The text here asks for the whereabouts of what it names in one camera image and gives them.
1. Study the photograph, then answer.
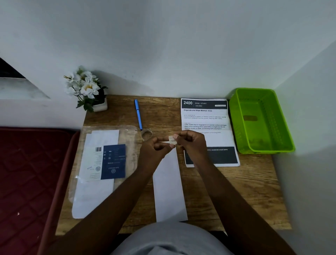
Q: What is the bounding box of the person's right hand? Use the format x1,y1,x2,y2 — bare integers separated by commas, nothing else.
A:
174,130,209,166

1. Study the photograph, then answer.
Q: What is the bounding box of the person's left hand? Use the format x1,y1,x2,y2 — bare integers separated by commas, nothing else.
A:
138,136,176,172

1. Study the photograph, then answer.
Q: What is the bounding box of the person's right forearm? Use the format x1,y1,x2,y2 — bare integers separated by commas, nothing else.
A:
192,155,298,255

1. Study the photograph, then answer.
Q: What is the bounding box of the person's left forearm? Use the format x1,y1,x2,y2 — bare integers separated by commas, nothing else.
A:
46,161,164,255

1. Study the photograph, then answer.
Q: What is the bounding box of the printed black and white sheet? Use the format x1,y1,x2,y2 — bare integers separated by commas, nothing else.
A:
181,98,241,168

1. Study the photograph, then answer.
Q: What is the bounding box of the clear plastic sleeve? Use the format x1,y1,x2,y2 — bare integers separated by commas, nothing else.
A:
68,125,139,204

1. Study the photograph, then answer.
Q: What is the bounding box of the blue pen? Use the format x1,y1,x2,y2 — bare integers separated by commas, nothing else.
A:
134,99,143,131

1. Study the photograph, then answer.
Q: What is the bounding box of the long white paper strip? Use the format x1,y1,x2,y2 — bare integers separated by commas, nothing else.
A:
152,147,188,223

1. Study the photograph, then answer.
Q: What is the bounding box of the navy and white label card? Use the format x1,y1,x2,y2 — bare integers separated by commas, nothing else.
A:
78,144,126,182

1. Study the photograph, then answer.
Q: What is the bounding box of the small white plant pot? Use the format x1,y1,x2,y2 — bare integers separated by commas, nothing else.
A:
92,97,108,112

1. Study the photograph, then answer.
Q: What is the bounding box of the green plastic basket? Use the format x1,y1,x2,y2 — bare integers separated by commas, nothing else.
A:
228,88,296,154

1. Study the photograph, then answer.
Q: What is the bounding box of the white paper sheet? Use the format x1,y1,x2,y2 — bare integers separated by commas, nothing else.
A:
72,129,120,219

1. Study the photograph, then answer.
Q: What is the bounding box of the person's grey shirt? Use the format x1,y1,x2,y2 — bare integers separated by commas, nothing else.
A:
111,221,234,255

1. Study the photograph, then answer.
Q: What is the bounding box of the artificial white flower plant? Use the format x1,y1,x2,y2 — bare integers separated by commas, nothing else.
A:
64,66,108,113

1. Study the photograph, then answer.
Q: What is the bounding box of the dark red quilted mattress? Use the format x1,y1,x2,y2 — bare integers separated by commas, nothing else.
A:
0,127,80,255

